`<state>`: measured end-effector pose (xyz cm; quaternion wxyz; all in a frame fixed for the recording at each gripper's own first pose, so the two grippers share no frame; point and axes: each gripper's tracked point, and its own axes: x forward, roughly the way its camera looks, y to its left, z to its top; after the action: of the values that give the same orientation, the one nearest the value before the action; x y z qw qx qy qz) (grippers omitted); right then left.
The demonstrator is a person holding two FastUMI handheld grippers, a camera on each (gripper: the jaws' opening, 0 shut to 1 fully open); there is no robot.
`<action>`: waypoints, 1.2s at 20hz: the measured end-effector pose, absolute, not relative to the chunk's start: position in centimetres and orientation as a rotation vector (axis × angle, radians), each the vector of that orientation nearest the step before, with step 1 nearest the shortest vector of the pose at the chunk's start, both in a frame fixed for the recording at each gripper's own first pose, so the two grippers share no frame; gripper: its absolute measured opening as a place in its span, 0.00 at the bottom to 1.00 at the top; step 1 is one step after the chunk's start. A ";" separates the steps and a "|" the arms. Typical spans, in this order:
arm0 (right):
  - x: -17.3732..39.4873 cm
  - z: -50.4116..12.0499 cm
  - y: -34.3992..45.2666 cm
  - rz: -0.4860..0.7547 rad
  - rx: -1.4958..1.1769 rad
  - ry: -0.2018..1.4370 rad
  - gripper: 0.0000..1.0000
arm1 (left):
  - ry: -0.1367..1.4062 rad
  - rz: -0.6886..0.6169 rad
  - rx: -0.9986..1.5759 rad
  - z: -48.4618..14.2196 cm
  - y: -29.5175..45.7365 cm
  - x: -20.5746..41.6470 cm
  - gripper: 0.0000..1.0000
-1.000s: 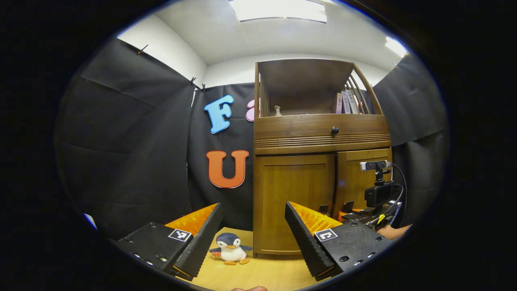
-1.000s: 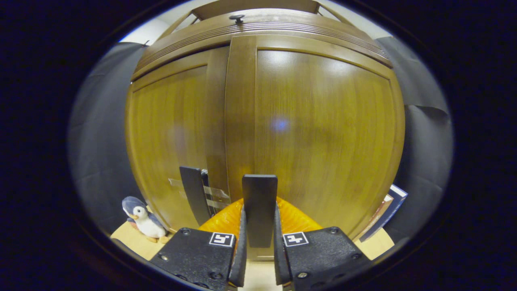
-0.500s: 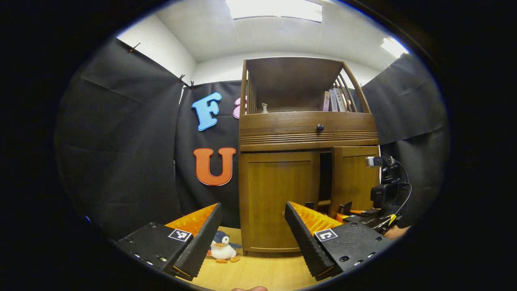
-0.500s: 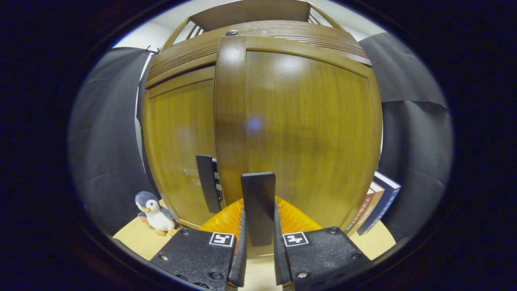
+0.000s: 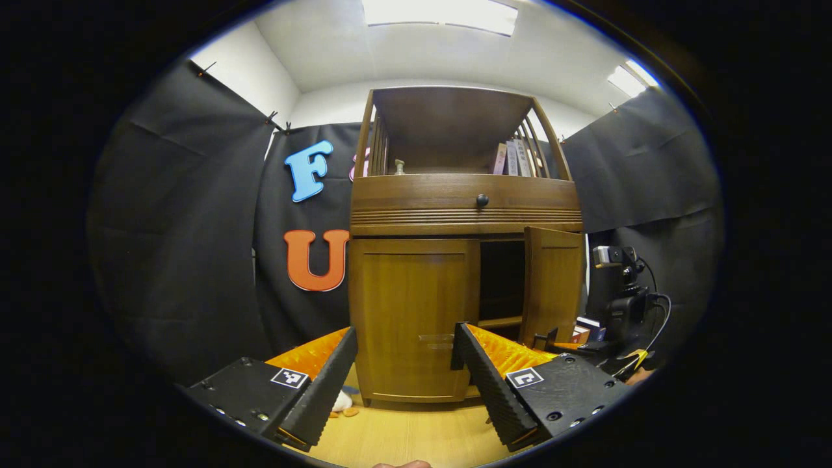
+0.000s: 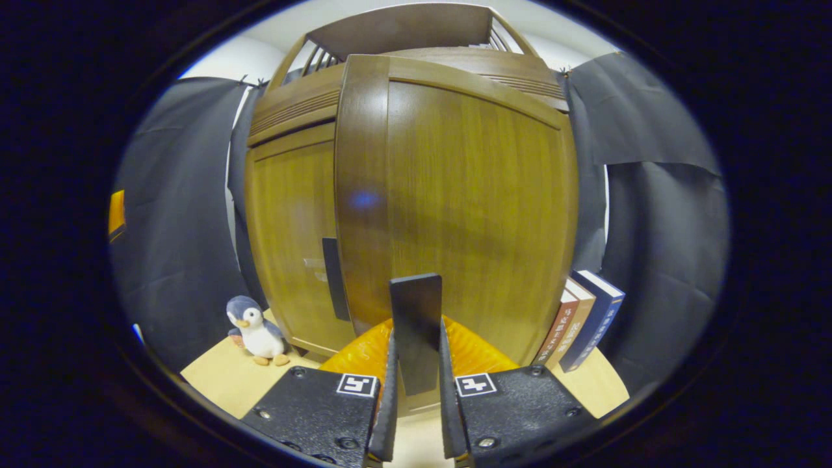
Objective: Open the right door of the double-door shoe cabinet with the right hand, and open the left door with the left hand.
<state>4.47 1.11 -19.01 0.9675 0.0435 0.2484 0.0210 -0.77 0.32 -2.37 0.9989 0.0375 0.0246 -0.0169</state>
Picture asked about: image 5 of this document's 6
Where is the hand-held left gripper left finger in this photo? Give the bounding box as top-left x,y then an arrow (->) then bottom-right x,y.
177,325 -> 359,452

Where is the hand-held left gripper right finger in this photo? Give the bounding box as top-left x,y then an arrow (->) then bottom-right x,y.
450,322 -> 634,454

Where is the wooden cabinet door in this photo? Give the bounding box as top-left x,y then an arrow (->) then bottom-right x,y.
520,226 -> 586,348
351,239 -> 482,404

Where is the wooden double-door shoe cabinet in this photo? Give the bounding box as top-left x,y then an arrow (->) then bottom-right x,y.
348,86 -> 586,405

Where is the small white plush toy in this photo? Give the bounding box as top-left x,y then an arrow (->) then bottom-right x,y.
330,389 -> 360,419

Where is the small ceiling light panel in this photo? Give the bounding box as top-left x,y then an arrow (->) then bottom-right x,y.
608,60 -> 660,98

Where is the large ceiling light panel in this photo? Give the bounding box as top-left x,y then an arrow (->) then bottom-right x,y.
362,0 -> 519,36

